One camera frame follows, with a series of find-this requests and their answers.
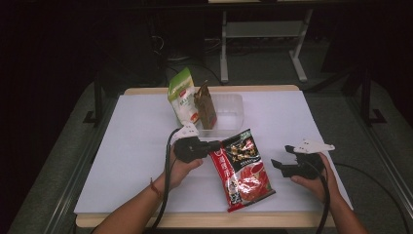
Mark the green and white packet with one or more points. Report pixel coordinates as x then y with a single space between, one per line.
183 97

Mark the person's right hand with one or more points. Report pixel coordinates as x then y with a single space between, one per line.
321 187

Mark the white table sheet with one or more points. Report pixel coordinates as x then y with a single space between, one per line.
130 146

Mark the clear plastic container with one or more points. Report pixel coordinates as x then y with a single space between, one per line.
229 113

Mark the aluminium rail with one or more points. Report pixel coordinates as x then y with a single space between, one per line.
65 195
383 152

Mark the black metal stand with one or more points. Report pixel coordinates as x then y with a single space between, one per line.
366 97
98 97

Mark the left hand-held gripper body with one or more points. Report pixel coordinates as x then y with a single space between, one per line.
190 148

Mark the person's left hand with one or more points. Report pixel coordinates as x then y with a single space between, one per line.
181 172

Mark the red and black packet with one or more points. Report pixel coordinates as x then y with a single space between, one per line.
243 172

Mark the white metal table frame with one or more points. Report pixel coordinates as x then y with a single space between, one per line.
259 29

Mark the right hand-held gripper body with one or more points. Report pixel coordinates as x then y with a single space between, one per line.
305 165

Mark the brown packet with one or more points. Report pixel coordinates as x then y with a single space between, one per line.
206 109

